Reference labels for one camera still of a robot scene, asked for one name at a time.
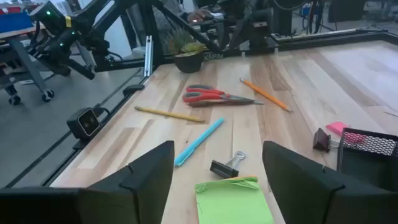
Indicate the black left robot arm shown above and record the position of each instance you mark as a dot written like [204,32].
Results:
[255,31]

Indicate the green sticky note pad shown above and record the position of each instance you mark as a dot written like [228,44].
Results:
[230,202]

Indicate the light blue pen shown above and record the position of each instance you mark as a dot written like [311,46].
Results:
[199,141]

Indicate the black table-level camera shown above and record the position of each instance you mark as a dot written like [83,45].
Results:
[85,123]

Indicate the orange pencil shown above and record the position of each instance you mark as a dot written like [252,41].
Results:
[264,93]

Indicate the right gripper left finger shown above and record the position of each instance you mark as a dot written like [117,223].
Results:
[146,186]

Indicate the grey desk with casters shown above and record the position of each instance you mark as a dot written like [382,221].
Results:
[28,62]

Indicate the black binder clip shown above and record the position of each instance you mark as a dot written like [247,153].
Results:
[222,170]
[321,140]

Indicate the succulent plant in pot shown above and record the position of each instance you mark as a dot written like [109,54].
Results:
[188,62]

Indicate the pink sticky note pad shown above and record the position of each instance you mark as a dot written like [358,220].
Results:
[337,127]

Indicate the person's hand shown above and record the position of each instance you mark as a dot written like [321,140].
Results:
[199,15]

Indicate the black mesh desk organizer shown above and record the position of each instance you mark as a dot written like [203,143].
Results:
[363,168]

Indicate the background black robot arm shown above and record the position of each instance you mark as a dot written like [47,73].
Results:
[62,43]

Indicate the person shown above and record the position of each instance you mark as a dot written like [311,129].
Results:
[175,5]

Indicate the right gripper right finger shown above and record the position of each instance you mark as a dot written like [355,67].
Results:
[295,186]

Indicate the blue sheet on desk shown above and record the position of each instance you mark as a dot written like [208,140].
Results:
[14,21]

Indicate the yellow pencil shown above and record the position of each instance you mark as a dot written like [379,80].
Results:
[168,114]

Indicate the silver aluminium bar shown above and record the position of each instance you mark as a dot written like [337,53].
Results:
[148,56]

